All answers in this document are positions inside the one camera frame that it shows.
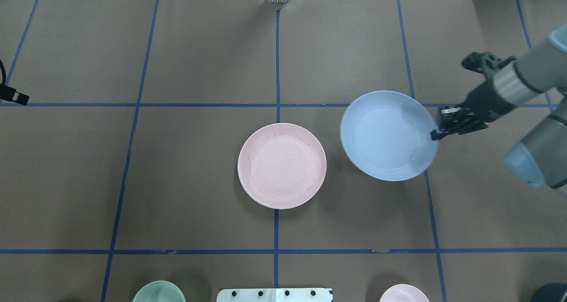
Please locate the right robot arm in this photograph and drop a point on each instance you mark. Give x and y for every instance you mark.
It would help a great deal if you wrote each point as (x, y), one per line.
(538, 157)

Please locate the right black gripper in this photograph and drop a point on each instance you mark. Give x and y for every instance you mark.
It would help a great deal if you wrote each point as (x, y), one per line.
(486, 99)

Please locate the dark blue pot with lid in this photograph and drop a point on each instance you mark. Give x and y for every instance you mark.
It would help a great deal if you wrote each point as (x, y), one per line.
(551, 292)

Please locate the cream plate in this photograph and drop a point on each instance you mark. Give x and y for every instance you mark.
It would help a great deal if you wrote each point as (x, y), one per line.
(281, 198)

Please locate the pink plate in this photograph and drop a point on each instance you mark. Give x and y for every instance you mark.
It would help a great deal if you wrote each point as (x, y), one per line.
(282, 155)

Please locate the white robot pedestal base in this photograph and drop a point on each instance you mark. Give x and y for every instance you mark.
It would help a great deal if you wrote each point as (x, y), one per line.
(276, 295)

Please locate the pink bowl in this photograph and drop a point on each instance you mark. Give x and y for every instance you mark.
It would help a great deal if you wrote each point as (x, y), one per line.
(403, 293)

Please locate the green bowl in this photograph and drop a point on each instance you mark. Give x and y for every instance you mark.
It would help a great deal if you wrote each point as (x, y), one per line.
(159, 291)

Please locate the blue plate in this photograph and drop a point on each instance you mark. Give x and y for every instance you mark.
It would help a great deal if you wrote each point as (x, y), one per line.
(387, 135)

